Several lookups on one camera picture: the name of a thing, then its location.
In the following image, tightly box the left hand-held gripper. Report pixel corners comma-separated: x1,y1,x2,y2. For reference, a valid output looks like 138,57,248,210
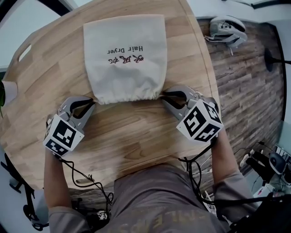
42,96,96,158

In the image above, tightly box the grey backpack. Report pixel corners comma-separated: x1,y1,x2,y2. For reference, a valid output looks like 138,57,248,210
204,15,249,56

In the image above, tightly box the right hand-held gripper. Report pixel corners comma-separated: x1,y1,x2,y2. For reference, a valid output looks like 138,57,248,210
161,85,225,143

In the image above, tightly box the person's torso grey shirt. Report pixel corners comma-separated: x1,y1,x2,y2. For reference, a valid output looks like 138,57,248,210
48,163,259,233

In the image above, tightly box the round black marble side table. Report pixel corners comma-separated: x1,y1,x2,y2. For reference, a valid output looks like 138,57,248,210
263,47,291,73

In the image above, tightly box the beige drawstring cloth bag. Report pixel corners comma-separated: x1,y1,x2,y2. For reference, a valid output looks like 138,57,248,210
83,14,168,106

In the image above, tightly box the grey round device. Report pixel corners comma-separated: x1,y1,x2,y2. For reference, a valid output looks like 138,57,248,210
269,152,287,175

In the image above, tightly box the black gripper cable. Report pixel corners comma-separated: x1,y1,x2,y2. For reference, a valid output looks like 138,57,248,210
52,153,114,207
178,145,219,205

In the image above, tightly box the person's left forearm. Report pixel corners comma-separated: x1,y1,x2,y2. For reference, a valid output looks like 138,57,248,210
43,147,74,211

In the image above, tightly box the person's right forearm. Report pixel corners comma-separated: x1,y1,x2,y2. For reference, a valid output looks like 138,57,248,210
209,127,239,185

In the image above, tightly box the green potted plant white pot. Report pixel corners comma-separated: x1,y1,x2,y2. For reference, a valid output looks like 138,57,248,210
0,80,19,119

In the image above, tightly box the black chest-mounted device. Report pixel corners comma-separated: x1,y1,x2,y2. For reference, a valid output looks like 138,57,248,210
215,192,291,233

